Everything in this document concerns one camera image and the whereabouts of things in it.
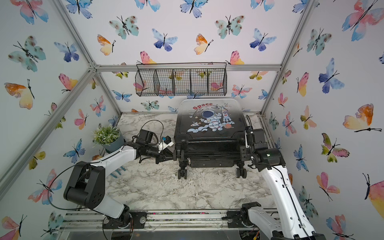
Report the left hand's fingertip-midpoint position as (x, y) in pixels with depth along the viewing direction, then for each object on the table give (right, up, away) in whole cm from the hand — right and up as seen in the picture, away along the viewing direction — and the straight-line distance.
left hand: (175, 155), depth 85 cm
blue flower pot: (-37, +4, +7) cm, 38 cm away
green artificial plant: (-41, +11, +3) cm, 43 cm away
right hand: (+39, +6, -12) cm, 41 cm away
